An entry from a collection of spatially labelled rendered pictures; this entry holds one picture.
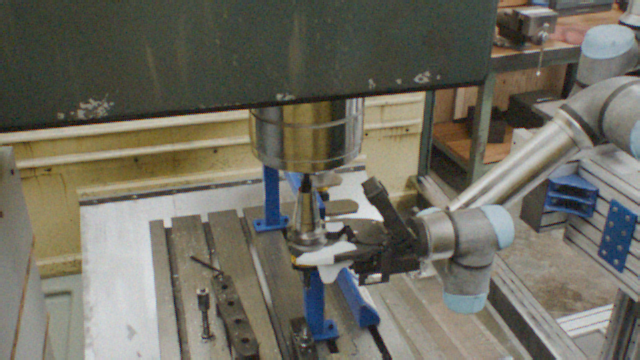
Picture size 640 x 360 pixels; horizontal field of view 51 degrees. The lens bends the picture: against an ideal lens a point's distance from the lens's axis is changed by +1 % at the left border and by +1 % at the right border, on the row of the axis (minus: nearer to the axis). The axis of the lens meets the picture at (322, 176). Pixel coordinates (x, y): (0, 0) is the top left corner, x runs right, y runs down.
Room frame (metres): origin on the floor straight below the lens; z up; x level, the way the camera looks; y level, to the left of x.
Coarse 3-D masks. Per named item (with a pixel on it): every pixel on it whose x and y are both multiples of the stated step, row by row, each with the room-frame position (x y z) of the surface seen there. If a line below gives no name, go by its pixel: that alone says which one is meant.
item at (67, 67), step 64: (0, 0) 0.64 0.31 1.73; (64, 0) 0.65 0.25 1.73; (128, 0) 0.67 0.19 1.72; (192, 0) 0.68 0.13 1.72; (256, 0) 0.70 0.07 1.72; (320, 0) 0.72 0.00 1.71; (384, 0) 0.74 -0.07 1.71; (448, 0) 0.76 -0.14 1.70; (0, 64) 0.63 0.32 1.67; (64, 64) 0.65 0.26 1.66; (128, 64) 0.66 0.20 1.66; (192, 64) 0.68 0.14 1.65; (256, 64) 0.70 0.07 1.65; (320, 64) 0.72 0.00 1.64; (384, 64) 0.74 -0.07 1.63; (448, 64) 0.76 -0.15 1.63; (0, 128) 0.63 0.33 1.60
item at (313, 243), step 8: (288, 224) 0.85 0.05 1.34; (288, 232) 0.83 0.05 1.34; (320, 232) 0.83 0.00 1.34; (296, 240) 0.82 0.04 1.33; (304, 240) 0.81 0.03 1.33; (312, 240) 0.82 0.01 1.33; (320, 240) 0.82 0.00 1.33; (296, 248) 0.82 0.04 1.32; (304, 248) 0.82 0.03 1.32; (312, 248) 0.82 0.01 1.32; (320, 248) 0.82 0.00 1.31
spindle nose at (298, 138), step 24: (264, 120) 0.79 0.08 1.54; (288, 120) 0.77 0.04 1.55; (312, 120) 0.77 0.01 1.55; (336, 120) 0.78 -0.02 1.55; (360, 120) 0.81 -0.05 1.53; (264, 144) 0.79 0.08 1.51; (288, 144) 0.77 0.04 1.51; (312, 144) 0.77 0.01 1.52; (336, 144) 0.78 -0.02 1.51; (360, 144) 0.82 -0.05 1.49; (288, 168) 0.77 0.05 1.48; (312, 168) 0.77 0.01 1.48; (336, 168) 0.78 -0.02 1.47
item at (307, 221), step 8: (304, 192) 0.84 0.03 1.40; (312, 192) 0.84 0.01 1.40; (296, 200) 0.84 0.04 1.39; (304, 200) 0.83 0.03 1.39; (312, 200) 0.83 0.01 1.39; (296, 208) 0.84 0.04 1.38; (304, 208) 0.83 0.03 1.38; (312, 208) 0.83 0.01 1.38; (296, 216) 0.84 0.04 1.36; (304, 216) 0.83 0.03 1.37; (312, 216) 0.83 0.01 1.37; (296, 224) 0.83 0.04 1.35; (304, 224) 0.83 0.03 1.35; (312, 224) 0.83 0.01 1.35; (320, 224) 0.84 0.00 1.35; (296, 232) 0.83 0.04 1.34; (304, 232) 0.82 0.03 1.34; (312, 232) 0.83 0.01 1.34
